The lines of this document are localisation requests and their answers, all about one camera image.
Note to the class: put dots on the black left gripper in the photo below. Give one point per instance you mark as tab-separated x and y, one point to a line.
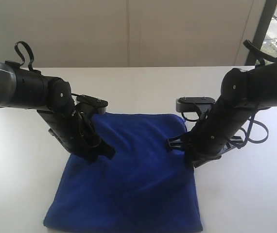
76	133

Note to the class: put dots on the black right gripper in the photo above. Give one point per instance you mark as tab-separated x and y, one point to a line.
209	139

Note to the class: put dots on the blue microfiber towel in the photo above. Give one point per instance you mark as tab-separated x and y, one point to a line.
144	188

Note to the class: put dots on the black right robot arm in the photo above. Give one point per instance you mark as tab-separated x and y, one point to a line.
255	89

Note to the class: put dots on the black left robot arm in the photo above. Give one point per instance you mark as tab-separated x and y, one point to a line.
68	115

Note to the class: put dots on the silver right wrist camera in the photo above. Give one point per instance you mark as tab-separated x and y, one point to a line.
197	105

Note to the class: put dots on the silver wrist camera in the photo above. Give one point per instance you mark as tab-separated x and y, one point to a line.
197	105
90	105

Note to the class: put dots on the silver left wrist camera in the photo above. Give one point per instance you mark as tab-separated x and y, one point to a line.
90	105

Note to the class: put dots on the dark window frame post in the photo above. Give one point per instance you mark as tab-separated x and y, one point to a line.
258	21

